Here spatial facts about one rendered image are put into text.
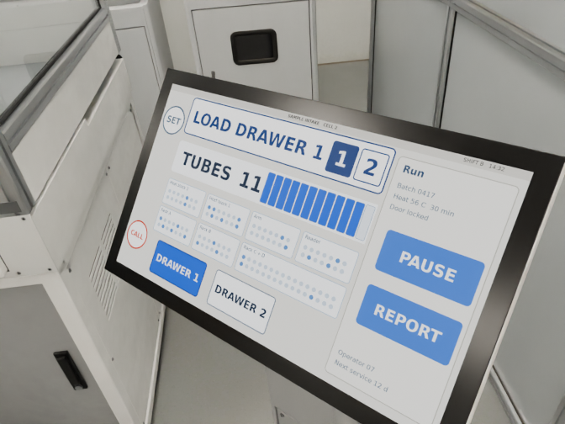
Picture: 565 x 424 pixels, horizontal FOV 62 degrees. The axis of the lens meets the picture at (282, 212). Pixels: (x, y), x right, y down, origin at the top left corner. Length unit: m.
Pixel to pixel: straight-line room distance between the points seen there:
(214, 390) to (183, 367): 0.16
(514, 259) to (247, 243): 0.29
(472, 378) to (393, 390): 0.08
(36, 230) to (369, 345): 0.68
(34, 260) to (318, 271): 0.66
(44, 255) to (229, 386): 0.91
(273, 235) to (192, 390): 1.24
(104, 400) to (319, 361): 0.95
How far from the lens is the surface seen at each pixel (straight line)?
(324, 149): 0.54
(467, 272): 0.48
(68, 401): 1.43
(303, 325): 0.53
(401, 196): 0.50
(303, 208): 0.54
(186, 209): 0.64
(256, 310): 0.57
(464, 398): 0.49
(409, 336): 0.49
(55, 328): 1.20
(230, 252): 0.59
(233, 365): 1.76
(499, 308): 0.48
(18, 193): 0.95
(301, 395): 0.83
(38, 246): 1.01
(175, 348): 1.86
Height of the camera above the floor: 1.43
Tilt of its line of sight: 37 degrees down
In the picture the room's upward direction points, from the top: 5 degrees counter-clockwise
